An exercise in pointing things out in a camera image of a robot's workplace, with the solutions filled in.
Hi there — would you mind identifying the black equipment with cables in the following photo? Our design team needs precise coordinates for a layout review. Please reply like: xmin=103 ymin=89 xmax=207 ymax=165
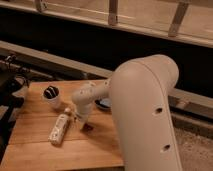
xmin=0 ymin=55 xmax=29 ymax=162

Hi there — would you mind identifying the blue cloth in bowl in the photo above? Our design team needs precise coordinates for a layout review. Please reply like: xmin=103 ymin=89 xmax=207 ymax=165
xmin=100 ymin=98 xmax=111 ymax=107

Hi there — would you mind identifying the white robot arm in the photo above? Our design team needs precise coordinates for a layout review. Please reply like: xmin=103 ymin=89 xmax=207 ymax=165
xmin=72 ymin=54 xmax=182 ymax=171

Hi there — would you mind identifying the small red pepper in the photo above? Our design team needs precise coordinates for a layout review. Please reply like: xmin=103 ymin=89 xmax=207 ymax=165
xmin=83 ymin=124 xmax=93 ymax=132

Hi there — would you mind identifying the metal window rail frame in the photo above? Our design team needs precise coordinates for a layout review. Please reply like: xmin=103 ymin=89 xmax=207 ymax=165
xmin=0 ymin=0 xmax=213 ymax=48

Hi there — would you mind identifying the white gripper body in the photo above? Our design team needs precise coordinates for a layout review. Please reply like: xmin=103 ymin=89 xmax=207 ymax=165
xmin=76 ymin=108 xmax=91 ymax=130

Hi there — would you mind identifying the white cup with dark contents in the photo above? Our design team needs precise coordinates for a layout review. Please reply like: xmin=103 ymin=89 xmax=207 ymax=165
xmin=43 ymin=85 xmax=61 ymax=109

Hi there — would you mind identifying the dark round bowl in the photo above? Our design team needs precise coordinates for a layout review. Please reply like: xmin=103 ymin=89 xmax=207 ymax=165
xmin=95 ymin=98 xmax=111 ymax=111

